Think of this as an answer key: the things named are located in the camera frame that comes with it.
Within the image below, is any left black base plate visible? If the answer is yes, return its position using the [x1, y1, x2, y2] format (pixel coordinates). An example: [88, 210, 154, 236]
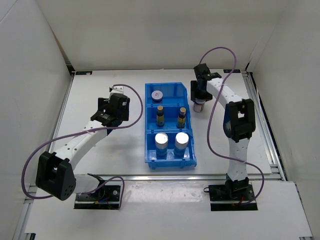
[73, 180, 123, 210]

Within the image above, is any right aluminium frame rail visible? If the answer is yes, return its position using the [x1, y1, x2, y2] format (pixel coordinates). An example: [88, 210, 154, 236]
[241, 69, 287, 181]

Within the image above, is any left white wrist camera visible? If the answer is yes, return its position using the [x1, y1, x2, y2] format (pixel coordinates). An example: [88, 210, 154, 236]
[109, 85, 124, 94]

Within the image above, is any left aluminium frame rail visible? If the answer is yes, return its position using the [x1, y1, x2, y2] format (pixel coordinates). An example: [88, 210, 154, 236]
[34, 59, 72, 147]

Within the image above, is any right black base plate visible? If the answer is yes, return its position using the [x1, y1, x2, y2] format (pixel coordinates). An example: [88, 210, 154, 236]
[203, 184, 258, 212]

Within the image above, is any purple cable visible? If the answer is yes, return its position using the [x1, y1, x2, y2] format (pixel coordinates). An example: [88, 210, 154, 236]
[199, 46, 266, 206]
[21, 84, 144, 210]

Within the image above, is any right blue corner label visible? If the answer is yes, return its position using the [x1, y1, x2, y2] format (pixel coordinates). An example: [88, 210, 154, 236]
[223, 69, 241, 74]

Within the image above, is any silver-lid shaker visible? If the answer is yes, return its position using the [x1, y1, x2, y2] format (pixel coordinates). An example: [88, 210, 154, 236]
[154, 132, 169, 158]
[174, 132, 189, 157]

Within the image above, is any left blue corner label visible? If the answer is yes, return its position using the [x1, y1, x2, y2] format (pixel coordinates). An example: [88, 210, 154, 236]
[75, 71, 93, 76]

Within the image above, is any dark sauce jar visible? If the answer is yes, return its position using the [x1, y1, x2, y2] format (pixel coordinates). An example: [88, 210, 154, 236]
[151, 90, 164, 104]
[193, 98, 206, 113]

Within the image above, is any aluminium frame rail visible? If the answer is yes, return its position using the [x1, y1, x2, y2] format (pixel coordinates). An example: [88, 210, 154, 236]
[34, 59, 72, 147]
[241, 69, 287, 181]
[27, 171, 283, 197]

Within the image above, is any blue corner label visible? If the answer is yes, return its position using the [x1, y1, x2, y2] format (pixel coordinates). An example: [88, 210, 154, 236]
[75, 71, 93, 76]
[223, 69, 241, 74]

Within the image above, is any yellow-label small bottle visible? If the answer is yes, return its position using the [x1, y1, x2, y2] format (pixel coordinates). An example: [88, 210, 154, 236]
[156, 105, 165, 127]
[176, 107, 187, 129]

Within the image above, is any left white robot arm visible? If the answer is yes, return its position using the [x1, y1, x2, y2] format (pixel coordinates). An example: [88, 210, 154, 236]
[35, 93, 130, 201]

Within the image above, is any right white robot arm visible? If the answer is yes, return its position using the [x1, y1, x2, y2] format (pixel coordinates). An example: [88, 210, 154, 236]
[190, 63, 256, 200]

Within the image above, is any blue three-compartment plastic bin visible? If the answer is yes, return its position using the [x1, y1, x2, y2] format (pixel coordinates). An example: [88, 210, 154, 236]
[144, 82, 197, 170]

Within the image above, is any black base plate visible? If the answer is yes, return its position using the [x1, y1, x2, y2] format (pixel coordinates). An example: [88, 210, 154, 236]
[73, 180, 123, 210]
[203, 184, 258, 212]

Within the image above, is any front aluminium frame rail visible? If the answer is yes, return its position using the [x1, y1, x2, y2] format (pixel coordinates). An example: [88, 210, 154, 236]
[27, 171, 283, 197]

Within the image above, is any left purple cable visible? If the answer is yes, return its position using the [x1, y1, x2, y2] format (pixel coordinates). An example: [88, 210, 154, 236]
[21, 84, 144, 210]

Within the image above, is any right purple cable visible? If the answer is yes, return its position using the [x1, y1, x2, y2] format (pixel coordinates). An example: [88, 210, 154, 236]
[199, 46, 266, 206]

